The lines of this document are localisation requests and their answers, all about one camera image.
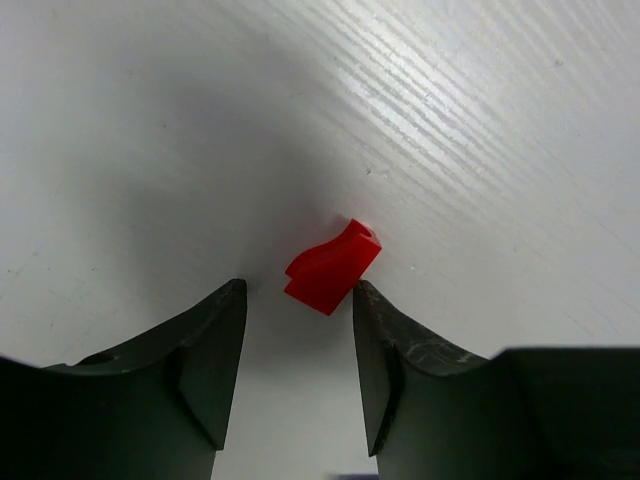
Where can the tiny red lego piece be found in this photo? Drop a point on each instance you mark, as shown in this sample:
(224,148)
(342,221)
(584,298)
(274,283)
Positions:
(322,276)

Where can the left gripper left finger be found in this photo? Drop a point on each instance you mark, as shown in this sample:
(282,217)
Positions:
(154,407)

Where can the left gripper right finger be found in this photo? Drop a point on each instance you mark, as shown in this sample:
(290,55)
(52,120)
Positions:
(433,410)

